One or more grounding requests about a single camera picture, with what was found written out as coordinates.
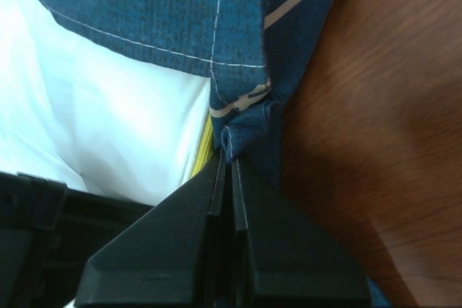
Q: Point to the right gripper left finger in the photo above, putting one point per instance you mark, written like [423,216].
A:
[167,258]

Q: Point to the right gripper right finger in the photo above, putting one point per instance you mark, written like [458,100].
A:
[283,258]

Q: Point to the white pillow yellow edge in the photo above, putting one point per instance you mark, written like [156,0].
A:
[78,113]

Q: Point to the dark blue pillowcase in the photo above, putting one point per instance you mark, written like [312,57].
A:
[253,52]

